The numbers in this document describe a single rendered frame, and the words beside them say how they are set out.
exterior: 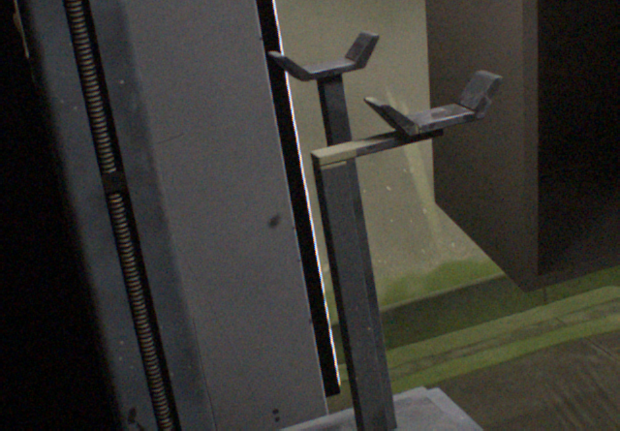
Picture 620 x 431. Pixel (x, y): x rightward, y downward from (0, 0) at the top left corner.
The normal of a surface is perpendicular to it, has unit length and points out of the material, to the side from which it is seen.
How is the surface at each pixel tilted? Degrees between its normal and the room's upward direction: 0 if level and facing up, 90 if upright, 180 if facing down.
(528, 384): 0
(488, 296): 91
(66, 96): 90
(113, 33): 90
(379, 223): 57
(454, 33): 90
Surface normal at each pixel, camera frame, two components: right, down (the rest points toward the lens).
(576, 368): -0.16, -0.94
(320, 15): 0.18, -0.31
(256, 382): 0.32, 0.24
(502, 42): -0.93, 0.24
